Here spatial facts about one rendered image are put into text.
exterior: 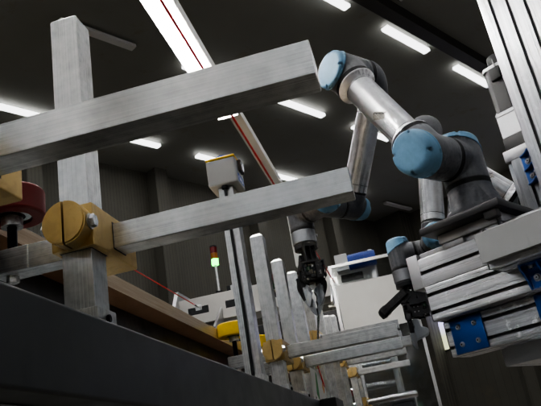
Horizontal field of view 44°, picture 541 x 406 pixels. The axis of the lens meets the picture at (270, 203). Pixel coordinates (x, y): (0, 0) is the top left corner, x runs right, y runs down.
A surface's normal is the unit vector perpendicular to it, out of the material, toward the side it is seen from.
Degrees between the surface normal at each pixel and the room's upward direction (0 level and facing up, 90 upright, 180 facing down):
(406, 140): 97
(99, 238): 90
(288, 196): 90
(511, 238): 90
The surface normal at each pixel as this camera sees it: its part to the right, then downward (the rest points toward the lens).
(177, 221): -0.22, -0.32
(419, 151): -0.73, -0.01
